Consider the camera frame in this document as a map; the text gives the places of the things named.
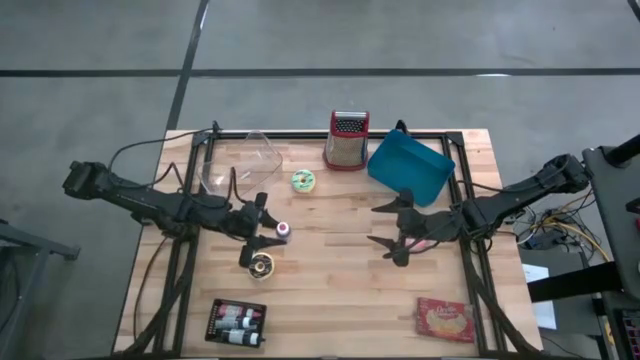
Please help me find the teal plastic bin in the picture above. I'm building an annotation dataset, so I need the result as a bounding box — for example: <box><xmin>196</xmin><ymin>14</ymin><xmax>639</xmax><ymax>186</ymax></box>
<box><xmin>367</xmin><ymin>128</ymin><xmax>457</xmax><ymax>207</ymax></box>

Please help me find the red cracker packet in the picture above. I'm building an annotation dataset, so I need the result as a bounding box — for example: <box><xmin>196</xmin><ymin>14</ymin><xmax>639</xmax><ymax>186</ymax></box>
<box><xmin>415</xmin><ymin>298</ymin><xmax>476</xmax><ymax>344</ymax></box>

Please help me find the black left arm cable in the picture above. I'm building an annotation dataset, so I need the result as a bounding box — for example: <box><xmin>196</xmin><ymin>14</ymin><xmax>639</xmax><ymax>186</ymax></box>
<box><xmin>106</xmin><ymin>127</ymin><xmax>240</xmax><ymax>201</ymax></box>

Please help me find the black metal stand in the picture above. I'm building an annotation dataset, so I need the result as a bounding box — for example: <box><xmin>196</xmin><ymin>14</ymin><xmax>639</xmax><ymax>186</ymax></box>
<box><xmin>0</xmin><ymin>218</ymin><xmax>81</xmax><ymax>360</ymax></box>

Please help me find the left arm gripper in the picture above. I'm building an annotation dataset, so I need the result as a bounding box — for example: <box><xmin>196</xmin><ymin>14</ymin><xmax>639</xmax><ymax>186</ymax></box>
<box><xmin>227</xmin><ymin>192</ymin><xmax>290</xmax><ymax>268</ymax></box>

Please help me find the black table frame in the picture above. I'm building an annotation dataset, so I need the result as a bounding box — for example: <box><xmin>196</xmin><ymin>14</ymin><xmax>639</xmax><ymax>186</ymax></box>
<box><xmin>115</xmin><ymin>119</ymin><xmax>544</xmax><ymax>359</ymax></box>

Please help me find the green frosted donut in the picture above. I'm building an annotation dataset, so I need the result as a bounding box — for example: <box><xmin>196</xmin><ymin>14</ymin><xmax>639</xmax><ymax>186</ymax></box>
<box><xmin>291</xmin><ymin>168</ymin><xmax>317</xmax><ymax>194</ymax></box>

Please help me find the grey equipment cart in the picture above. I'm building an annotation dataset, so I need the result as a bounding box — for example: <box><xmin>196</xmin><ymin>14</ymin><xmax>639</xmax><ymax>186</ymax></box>
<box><xmin>582</xmin><ymin>133</ymin><xmax>640</xmax><ymax>304</ymax></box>

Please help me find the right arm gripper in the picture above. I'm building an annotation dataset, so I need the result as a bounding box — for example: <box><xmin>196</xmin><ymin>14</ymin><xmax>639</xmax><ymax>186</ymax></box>
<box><xmin>367</xmin><ymin>188</ymin><xmax>459</xmax><ymax>268</ymax></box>

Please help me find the black perforated basket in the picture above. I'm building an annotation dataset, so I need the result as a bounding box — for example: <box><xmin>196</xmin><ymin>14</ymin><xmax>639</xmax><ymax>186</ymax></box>
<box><xmin>204</xmin><ymin>298</ymin><xmax>269</xmax><ymax>350</ymax></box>

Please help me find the red steel box grater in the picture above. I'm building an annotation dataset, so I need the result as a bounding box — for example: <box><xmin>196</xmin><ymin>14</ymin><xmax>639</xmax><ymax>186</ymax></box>
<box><xmin>322</xmin><ymin>109</ymin><xmax>371</xmax><ymax>172</ymax></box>

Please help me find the white paper sheet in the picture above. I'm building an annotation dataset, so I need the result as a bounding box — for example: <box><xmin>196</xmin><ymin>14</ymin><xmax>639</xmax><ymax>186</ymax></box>
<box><xmin>521</xmin><ymin>263</ymin><xmax>558</xmax><ymax>330</ymax></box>

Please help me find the clear plastic container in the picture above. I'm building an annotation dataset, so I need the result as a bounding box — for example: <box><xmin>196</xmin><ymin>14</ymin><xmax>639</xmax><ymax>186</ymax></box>
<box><xmin>197</xmin><ymin>129</ymin><xmax>285</xmax><ymax>201</ymax></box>

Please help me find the chocolate frosted donut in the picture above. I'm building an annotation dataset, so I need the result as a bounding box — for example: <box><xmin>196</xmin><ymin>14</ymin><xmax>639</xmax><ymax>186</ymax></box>
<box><xmin>248</xmin><ymin>251</ymin><xmax>276</xmax><ymax>281</ymax></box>

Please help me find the floor cable bundle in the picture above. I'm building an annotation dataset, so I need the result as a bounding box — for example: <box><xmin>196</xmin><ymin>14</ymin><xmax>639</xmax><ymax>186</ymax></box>
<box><xmin>514</xmin><ymin>204</ymin><xmax>614</xmax><ymax>264</ymax></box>

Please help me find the black icing bottle white cap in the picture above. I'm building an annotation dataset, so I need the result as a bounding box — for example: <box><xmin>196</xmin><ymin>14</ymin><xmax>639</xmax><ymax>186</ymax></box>
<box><xmin>213</xmin><ymin>316</ymin><xmax>260</xmax><ymax>331</ymax></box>
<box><xmin>218</xmin><ymin>328</ymin><xmax>265</xmax><ymax>348</ymax></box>

